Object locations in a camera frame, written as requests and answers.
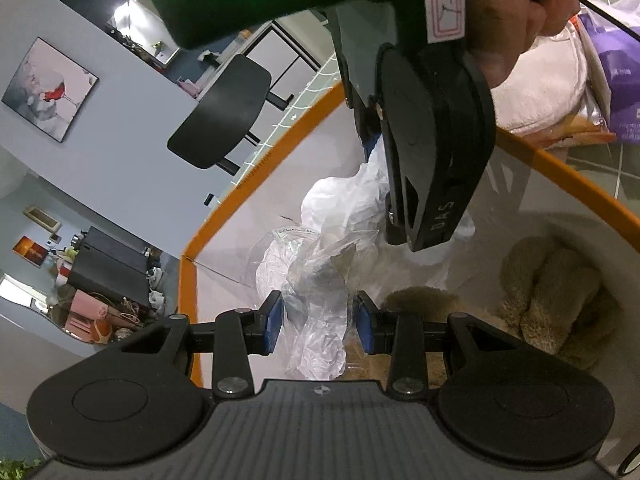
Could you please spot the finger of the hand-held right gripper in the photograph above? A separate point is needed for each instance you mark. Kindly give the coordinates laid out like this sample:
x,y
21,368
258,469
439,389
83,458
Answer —
x,y
372,146

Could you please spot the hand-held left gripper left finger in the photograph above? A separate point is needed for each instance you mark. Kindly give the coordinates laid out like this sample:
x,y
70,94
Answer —
x,y
272,322

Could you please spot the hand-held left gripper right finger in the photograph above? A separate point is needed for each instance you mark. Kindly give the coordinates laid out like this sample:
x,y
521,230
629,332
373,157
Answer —
x,y
364,325

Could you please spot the clear plastic bag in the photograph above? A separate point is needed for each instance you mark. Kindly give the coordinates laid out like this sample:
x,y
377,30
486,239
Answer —
x,y
315,340
340,200

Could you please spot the orange cardboard box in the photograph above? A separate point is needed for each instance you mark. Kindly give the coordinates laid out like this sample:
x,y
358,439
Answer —
x,y
240,240

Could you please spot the brown plush toy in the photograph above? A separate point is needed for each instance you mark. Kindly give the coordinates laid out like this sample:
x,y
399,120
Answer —
x,y
550,300

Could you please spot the person's right hand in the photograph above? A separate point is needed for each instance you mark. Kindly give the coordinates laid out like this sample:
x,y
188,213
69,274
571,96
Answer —
x,y
505,20

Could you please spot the white towel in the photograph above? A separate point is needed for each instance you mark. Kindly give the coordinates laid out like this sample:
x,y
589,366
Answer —
x,y
540,95

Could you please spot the white vanity cabinet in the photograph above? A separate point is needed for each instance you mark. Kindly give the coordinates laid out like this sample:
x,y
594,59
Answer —
x,y
272,47

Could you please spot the black chair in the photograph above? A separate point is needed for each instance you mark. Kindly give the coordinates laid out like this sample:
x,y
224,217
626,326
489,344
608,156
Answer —
x,y
225,115

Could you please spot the black cabinet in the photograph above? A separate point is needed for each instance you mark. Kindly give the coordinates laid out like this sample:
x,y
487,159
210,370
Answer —
x,y
110,270

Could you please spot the pink gift bags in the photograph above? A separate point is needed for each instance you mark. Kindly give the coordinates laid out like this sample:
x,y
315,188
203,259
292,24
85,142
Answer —
x,y
85,317

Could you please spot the purple tissue pack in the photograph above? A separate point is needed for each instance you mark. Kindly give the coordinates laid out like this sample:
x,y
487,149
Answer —
x,y
622,70

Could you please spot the small framed picture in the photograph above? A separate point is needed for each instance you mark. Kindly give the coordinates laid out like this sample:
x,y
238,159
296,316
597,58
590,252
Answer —
x,y
42,218

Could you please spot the orange wall picture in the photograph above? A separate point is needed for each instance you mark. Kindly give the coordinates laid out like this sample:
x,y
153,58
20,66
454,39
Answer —
x,y
30,250

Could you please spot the wavy wall mirror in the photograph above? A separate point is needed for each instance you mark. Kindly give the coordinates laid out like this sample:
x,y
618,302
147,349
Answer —
x,y
20,295

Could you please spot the wine glass wall poster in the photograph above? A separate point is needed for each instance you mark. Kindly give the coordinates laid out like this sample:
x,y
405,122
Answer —
x,y
50,87

